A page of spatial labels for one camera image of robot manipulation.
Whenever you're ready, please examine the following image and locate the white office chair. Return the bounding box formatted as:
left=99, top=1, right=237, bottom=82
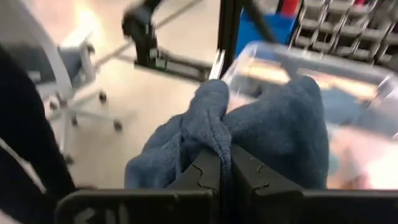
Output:
left=6, top=0, right=124, bottom=166

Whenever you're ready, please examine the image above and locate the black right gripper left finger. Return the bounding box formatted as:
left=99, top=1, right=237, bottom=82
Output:
left=54, top=147, right=222, bottom=224

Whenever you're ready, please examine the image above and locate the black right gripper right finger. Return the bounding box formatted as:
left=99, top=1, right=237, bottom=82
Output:
left=230, top=144, right=398, bottom=224

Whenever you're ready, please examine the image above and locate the metal wire basket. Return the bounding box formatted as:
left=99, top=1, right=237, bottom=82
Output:
left=287, top=0, right=398, bottom=66

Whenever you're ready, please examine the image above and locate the blue box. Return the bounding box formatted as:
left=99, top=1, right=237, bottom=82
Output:
left=235, top=12, right=296, bottom=58

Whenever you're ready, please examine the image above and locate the slate blue cloth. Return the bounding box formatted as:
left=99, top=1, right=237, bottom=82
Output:
left=124, top=75, right=330, bottom=224

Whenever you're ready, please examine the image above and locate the black metal table frame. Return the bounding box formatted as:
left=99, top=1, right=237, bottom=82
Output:
left=121, top=0, right=279, bottom=83

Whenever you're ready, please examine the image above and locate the clear plastic bin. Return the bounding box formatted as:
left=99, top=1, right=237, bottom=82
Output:
left=221, top=40, right=398, bottom=191

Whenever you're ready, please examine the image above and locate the person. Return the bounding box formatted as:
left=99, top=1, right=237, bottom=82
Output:
left=0, top=43, right=78, bottom=224

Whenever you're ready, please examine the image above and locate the pink knit cloth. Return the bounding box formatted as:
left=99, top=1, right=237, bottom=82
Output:
left=326, top=127, right=398, bottom=190

